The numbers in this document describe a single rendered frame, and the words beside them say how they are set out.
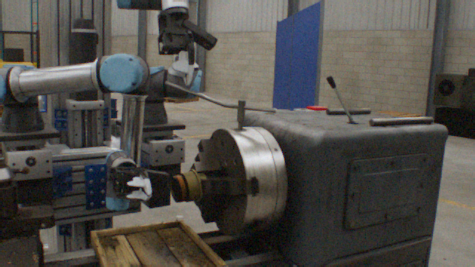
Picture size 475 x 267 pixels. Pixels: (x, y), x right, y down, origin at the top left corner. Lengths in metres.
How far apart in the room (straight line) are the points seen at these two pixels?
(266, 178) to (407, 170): 0.48
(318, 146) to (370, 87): 11.29
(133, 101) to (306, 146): 0.62
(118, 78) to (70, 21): 0.58
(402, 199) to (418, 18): 10.64
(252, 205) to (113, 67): 0.57
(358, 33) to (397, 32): 1.22
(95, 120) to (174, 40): 0.71
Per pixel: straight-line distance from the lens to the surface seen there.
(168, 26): 1.19
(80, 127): 1.77
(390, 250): 1.45
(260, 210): 1.15
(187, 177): 1.17
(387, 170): 1.34
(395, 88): 12.03
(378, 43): 12.34
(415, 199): 1.48
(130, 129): 1.47
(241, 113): 1.20
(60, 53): 1.80
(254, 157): 1.13
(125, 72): 1.30
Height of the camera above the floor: 1.44
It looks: 10 degrees down
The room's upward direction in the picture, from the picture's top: 2 degrees clockwise
